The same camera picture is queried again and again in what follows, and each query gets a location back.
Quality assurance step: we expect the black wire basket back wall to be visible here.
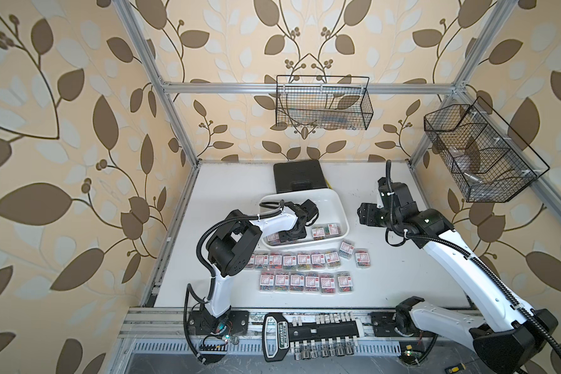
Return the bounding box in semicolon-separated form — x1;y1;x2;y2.
275;74;374;130

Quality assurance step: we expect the black wire basket wall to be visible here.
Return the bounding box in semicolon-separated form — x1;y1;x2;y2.
275;74;374;130
424;97;550;204

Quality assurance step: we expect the paper clip box eleventh removed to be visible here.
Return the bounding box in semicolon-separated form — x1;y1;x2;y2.
274;271;291;292

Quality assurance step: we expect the paper clip box fifteenth removed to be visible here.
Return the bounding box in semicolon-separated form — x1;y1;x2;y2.
336;272;354;293

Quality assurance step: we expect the black wire basket right wall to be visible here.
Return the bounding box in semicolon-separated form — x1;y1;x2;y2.
424;97;550;204

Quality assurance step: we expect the paper clip box fourteenth removed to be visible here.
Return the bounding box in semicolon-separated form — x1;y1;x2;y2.
319;274;337;295

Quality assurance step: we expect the black socket set holder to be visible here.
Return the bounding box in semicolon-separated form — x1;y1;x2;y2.
261;313;365;362

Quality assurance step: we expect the paper clip box thirteenth removed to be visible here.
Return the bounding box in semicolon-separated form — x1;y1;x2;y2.
304;272;320;293

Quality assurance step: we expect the white plastic storage tray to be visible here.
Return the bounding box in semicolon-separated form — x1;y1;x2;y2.
260;189;350;249

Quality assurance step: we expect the paper clip box twelfth removed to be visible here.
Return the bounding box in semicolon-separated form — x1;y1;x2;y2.
289;272;305;292

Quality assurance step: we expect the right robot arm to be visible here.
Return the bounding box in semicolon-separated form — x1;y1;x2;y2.
357;175;561;373

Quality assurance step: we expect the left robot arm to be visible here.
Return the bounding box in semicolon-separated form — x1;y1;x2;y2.
183;199;319;365

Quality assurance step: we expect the yellow handled screwdriver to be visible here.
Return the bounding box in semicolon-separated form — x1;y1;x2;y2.
444;363;466;374

